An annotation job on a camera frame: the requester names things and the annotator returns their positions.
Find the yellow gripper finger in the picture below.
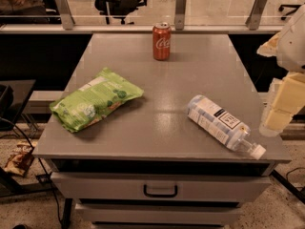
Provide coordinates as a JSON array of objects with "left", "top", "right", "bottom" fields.
[
  {"left": 256, "top": 32, "right": 280, "bottom": 57},
  {"left": 259, "top": 73, "right": 305, "bottom": 137}
]

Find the red coke can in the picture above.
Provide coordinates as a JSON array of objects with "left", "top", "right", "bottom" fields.
[{"left": 152, "top": 22, "right": 172, "bottom": 60}]

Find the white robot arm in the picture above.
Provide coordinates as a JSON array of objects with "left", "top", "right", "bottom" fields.
[{"left": 256, "top": 5, "right": 305, "bottom": 137}]

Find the black chair base right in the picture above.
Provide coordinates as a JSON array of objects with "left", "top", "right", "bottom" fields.
[{"left": 278, "top": 4, "right": 301, "bottom": 21}]

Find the green chip bag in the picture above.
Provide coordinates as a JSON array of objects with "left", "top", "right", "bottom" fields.
[{"left": 50, "top": 68, "right": 144, "bottom": 133}]

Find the grey upper drawer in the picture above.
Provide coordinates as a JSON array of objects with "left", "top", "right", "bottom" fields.
[{"left": 51, "top": 173, "right": 271, "bottom": 202}]

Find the grey drawer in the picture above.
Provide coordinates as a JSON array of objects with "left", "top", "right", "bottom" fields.
[
  {"left": 51, "top": 173, "right": 271, "bottom": 202},
  {"left": 75, "top": 204, "right": 241, "bottom": 225}
]

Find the grey lower drawer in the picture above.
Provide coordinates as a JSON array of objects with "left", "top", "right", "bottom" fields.
[{"left": 75, "top": 204, "right": 241, "bottom": 225}]

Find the black side table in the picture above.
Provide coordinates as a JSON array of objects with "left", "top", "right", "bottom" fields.
[{"left": 0, "top": 79, "right": 35, "bottom": 131}]

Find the crumpled snack bag on floor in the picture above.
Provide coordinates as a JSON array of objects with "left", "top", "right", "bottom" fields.
[{"left": 4, "top": 141, "right": 37, "bottom": 177}]

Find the middle metal bracket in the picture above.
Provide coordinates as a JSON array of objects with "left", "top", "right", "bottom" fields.
[{"left": 174, "top": 0, "right": 187, "bottom": 31}]

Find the metal bracket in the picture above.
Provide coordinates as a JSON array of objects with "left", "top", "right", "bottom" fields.
[
  {"left": 54, "top": 0, "right": 74, "bottom": 30},
  {"left": 174, "top": 0, "right": 187, "bottom": 31}
]

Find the black drawer handle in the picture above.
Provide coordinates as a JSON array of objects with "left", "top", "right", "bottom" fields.
[{"left": 143, "top": 185, "right": 178, "bottom": 198}]

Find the left metal bracket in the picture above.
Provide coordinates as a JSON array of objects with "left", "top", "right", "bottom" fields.
[{"left": 54, "top": 0, "right": 74, "bottom": 30}]

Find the black floor cable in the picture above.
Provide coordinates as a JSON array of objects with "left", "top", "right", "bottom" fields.
[{"left": 0, "top": 116, "right": 65, "bottom": 226}]

